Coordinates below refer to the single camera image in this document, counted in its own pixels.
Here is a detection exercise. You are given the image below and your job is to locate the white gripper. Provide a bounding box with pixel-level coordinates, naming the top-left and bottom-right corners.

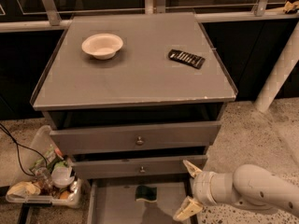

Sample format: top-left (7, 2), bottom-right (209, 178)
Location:
top-left (173, 160), bottom-right (217, 221)

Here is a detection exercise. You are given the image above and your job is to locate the green yellow sponge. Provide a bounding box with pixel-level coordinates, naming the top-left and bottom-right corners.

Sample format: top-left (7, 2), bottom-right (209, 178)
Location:
top-left (135, 185), bottom-right (157, 203)

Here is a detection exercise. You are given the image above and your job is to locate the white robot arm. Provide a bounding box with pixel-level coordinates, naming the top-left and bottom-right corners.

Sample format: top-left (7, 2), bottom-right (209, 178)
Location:
top-left (174, 103), bottom-right (299, 221)

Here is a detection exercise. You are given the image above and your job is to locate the grey top drawer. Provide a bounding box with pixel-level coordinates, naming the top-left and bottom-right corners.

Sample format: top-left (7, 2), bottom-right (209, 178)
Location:
top-left (50, 121), bottom-right (221, 155)

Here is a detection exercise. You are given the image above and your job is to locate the grey drawer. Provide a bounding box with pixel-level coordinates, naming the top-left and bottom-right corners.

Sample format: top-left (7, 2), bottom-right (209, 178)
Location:
top-left (72, 155), bottom-right (207, 179)
top-left (87, 174), bottom-right (201, 224)
top-left (50, 121), bottom-right (221, 155)

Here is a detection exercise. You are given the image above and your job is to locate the grey bottom drawer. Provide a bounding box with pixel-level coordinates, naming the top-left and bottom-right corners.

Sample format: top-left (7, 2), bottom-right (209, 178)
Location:
top-left (87, 174), bottom-right (201, 224)

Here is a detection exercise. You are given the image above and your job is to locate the grey middle drawer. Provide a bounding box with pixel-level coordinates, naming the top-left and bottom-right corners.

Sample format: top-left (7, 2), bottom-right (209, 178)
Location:
top-left (72, 155), bottom-right (207, 179)

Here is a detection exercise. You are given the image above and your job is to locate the grey drawer cabinet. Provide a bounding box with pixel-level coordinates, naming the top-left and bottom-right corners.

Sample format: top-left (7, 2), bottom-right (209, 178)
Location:
top-left (29, 12), bottom-right (239, 185)

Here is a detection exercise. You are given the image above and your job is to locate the white cup in bin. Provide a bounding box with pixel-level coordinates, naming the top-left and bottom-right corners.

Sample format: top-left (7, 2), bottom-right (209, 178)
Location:
top-left (51, 167), bottom-right (75, 189)

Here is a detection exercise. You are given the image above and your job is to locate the clear plastic bin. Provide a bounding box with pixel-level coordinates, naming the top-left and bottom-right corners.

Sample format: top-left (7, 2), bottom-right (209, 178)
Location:
top-left (6, 125), bottom-right (82, 208)

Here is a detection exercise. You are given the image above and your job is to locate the metal railing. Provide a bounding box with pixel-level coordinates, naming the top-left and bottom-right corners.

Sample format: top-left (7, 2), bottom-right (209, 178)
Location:
top-left (0, 0), bottom-right (299, 33)

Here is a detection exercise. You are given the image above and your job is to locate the yellow item on railing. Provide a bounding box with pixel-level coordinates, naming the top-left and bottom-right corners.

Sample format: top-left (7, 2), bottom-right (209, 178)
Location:
top-left (283, 1), bottom-right (299, 14)

